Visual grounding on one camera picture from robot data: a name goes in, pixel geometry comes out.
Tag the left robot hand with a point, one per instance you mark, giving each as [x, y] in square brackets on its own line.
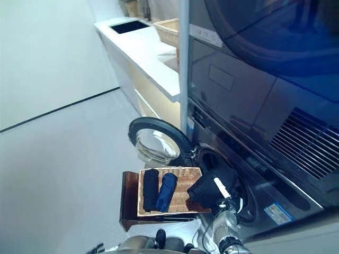
[96, 248]

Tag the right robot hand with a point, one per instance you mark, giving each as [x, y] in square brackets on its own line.
[221, 188]

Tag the black garment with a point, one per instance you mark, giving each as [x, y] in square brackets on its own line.
[206, 190]
[151, 190]

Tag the blue garment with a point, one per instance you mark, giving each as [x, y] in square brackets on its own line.
[165, 193]

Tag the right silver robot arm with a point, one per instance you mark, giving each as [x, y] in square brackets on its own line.
[225, 225]

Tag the round glass washing machine door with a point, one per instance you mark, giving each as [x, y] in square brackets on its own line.
[156, 148]

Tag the rectangular wicker laundry basket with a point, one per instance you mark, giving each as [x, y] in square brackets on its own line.
[182, 185]

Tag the brown glossy wooden stool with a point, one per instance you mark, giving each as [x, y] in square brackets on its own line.
[129, 201]

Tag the blue white appliance sticker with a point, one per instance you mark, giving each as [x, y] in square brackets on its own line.
[278, 213]

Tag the left black robot foot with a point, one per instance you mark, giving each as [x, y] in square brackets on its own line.
[160, 236]

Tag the black robot foot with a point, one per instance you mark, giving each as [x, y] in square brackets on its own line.
[160, 236]
[189, 248]

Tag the right black robot foot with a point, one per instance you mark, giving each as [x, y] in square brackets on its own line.
[189, 248]

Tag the black rolled garment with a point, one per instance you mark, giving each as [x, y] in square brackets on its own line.
[151, 190]

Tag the cream base cabinet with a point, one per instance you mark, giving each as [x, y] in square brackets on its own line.
[148, 100]

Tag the dark stacked dryer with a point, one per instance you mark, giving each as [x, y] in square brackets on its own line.
[251, 66]

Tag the white vertical side panel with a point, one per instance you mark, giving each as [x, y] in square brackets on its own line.
[184, 66]

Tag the flat wicker tray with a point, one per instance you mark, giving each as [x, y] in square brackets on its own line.
[173, 64]

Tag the white countertop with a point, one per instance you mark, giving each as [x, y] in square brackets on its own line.
[137, 58]

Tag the small wicker basket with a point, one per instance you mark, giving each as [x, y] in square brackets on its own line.
[169, 31]

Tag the black recessed countertop bin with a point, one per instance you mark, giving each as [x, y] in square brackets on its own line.
[129, 27]

